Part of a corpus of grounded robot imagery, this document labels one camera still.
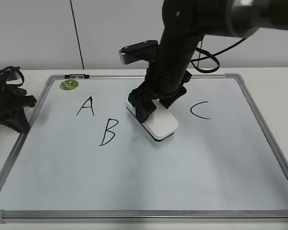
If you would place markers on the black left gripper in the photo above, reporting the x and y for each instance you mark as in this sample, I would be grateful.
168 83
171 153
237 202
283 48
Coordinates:
13 100

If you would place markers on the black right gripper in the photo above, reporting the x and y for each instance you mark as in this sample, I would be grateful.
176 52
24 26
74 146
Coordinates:
164 79

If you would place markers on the white board eraser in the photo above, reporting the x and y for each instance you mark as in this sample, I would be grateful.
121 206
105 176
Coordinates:
160 124

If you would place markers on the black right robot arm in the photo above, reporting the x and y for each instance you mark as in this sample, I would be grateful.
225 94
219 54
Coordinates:
186 23

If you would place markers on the round green magnet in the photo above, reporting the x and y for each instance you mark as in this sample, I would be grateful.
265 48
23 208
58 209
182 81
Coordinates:
69 85

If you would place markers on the black silver hanging clip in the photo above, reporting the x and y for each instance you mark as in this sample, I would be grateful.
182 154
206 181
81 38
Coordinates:
76 76

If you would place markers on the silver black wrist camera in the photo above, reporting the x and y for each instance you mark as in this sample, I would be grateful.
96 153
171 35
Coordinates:
141 51

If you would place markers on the white board with aluminium frame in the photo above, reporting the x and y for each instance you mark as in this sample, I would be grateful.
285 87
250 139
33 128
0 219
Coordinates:
79 162

